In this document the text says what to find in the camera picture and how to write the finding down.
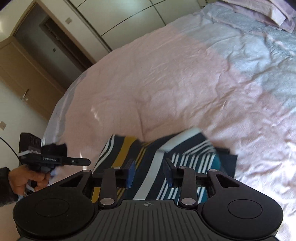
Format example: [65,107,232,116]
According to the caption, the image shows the white wardrobe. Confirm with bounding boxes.
[67,0,210,52]

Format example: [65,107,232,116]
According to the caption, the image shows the black cable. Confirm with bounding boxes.
[0,136,20,161]

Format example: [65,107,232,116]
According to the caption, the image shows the wooden door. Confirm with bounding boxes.
[0,38,67,121]

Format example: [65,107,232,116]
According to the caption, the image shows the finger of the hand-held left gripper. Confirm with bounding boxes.
[63,157,91,166]

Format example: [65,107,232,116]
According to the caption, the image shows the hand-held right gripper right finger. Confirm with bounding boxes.
[163,158,243,208]

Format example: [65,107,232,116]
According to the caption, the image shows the person's left forearm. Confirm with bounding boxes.
[0,167,19,203]

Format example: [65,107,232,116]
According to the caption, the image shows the white wrist strap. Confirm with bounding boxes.
[18,183,36,200]

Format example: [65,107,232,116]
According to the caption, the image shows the person's left hand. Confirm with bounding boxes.
[9,165,51,195]

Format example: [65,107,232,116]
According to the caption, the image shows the lilac pillow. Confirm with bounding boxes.
[216,0,296,33]

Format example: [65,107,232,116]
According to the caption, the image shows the striped knit sweater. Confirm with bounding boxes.
[92,127,238,205]

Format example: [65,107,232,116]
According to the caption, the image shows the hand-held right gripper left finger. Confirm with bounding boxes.
[52,159,137,208]

